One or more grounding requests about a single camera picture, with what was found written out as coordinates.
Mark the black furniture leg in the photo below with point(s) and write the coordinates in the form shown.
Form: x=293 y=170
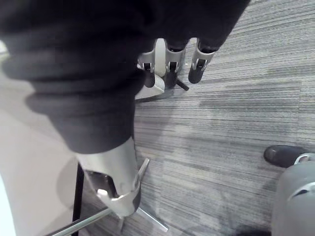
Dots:
x=182 y=84

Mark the right robot hand black cloth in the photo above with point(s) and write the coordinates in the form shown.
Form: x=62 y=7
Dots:
x=81 y=73

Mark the light grey seat base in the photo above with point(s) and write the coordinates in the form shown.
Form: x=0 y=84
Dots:
x=159 y=61

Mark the silver robot leg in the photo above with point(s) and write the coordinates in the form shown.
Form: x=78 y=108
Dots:
x=295 y=196

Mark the beige tea table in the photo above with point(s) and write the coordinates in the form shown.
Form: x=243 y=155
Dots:
x=27 y=172

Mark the dark robot foot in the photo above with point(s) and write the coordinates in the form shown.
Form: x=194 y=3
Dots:
x=280 y=153

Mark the chrome metal table leg frame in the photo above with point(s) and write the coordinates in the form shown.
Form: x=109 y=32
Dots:
x=81 y=220

